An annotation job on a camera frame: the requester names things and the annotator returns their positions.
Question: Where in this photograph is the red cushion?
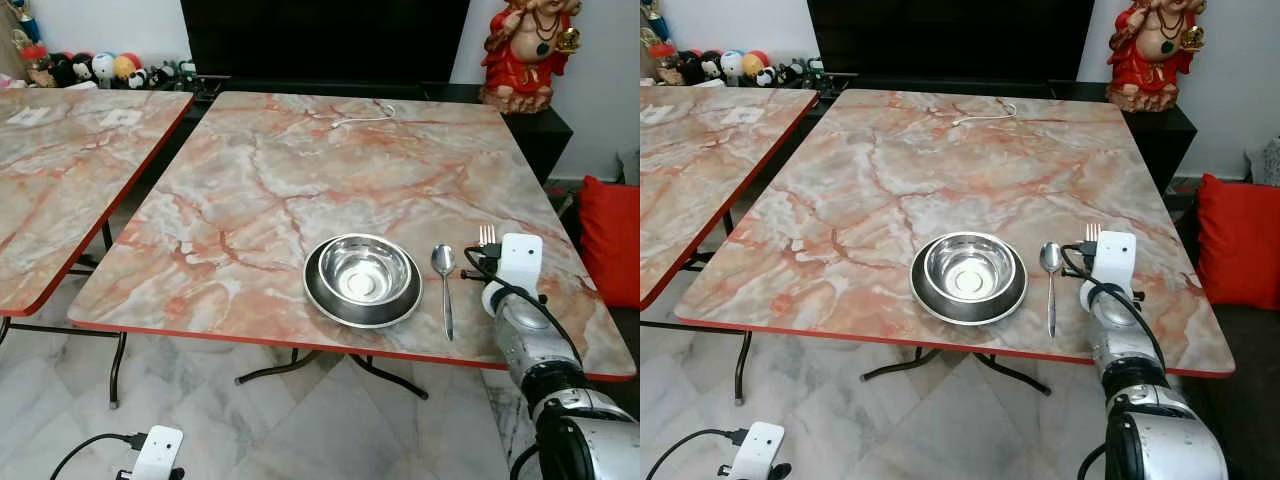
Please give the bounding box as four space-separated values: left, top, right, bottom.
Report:
578 175 641 309
1196 173 1280 311

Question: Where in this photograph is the marble pattern folding table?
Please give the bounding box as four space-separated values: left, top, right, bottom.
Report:
640 85 819 406
68 90 638 401
0 88 196 409
672 88 1237 397

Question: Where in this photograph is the stainless steel spoon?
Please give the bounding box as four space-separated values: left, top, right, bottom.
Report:
1039 242 1064 339
431 244 458 342

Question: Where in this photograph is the red laughing buddha statue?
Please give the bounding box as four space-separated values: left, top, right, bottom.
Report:
480 0 583 114
1107 0 1206 113

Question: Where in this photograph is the blue figurine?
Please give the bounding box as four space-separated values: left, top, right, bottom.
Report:
642 0 671 46
5 0 41 46

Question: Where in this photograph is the green dark toy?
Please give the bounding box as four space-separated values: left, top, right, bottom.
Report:
150 60 196 89
778 58 826 87

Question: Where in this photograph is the stainless steel bowl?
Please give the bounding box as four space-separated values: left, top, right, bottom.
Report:
318 236 412 304
923 234 1017 301

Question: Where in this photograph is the stainless steel plate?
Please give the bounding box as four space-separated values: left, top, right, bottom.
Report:
909 232 1029 327
303 234 424 329

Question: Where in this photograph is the black television screen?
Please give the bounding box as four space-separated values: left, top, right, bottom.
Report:
180 0 471 86
807 0 1096 84

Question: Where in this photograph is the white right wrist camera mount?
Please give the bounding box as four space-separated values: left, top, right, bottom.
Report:
495 233 545 293
1092 231 1138 291

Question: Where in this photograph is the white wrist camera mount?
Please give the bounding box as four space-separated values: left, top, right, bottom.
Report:
495 233 545 293
735 421 787 480
132 425 185 480
1092 231 1138 291

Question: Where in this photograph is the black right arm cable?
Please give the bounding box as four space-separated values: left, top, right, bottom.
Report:
1060 240 1168 371
463 243 584 367

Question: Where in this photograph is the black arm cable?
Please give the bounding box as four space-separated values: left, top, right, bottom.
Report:
50 432 147 480
1060 240 1168 371
646 428 750 480
463 243 584 367

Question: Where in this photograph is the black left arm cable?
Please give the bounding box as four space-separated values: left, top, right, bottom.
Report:
646 428 750 480
50 432 147 480

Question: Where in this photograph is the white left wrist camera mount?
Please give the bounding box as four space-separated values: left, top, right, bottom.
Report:
735 421 787 480
132 425 185 480

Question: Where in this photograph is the thin white cable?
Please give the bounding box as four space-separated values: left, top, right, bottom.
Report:
952 100 1018 127
330 100 397 129

